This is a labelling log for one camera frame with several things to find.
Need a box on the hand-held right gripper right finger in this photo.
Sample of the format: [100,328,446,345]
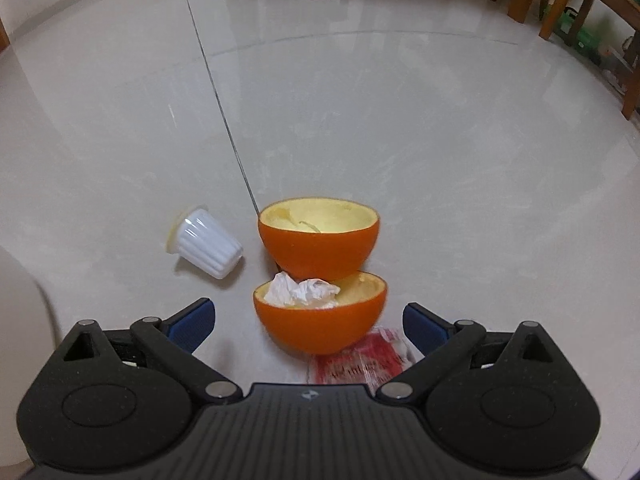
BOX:
[376,302,576,405]

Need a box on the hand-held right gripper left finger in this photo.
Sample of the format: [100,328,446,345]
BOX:
[47,298,243,406]

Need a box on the orange peel half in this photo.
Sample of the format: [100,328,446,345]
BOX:
[252,271,388,356]
[257,199,381,282]

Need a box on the white plastic trash bin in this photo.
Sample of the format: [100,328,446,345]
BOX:
[0,247,63,471]

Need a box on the small white ribbed cup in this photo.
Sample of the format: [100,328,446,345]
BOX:
[167,205,244,279]

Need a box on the red snack wrapper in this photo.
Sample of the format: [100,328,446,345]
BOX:
[307,327,418,397]

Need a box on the crumpled white tissue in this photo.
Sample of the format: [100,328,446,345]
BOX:
[264,271,341,310]

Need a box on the green plastic box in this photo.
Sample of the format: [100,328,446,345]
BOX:
[556,4,601,56]

